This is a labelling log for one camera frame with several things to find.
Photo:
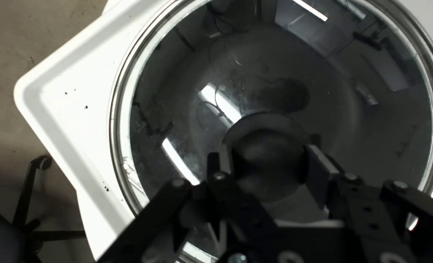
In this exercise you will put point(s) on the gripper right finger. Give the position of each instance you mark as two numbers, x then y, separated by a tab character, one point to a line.
366	215

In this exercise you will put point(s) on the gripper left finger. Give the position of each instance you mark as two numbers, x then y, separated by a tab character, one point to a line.
234	197

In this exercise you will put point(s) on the glass lid with metal rim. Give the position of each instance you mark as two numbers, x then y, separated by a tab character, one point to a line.
274	73

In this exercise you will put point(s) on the black office chair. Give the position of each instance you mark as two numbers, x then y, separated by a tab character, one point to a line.
26	219

